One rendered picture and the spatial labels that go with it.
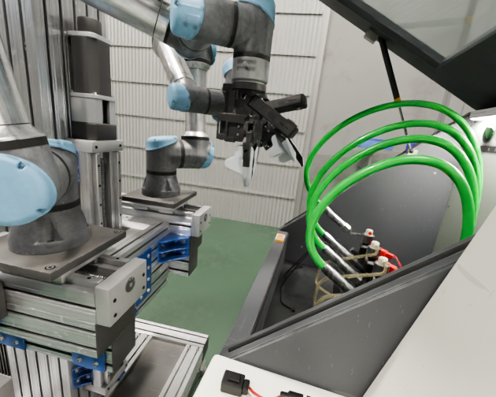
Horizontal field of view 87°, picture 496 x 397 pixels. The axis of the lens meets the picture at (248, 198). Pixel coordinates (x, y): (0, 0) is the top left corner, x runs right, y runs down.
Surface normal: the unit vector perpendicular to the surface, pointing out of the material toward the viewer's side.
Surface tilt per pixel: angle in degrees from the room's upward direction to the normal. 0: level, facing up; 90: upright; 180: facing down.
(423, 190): 90
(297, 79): 90
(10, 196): 97
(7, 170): 97
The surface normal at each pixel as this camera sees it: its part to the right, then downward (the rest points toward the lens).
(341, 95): -0.19, 0.24
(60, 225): 0.75, -0.06
